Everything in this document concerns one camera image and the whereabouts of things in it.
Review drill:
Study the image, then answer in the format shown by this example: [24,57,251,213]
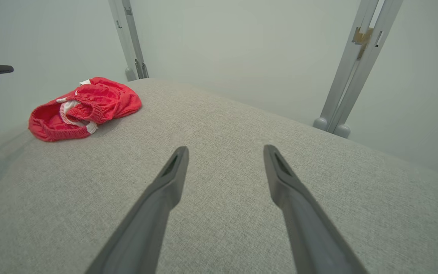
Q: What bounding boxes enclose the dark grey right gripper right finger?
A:
[263,145,370,274]

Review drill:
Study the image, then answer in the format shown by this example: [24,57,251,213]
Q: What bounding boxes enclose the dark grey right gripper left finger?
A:
[85,146,189,274]

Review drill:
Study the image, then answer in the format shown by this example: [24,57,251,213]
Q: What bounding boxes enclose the red shorts with white stripe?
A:
[28,77,143,142]

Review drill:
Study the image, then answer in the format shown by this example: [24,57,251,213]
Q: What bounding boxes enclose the grey double partition post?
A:
[108,0,149,81]
[313,0,404,139]

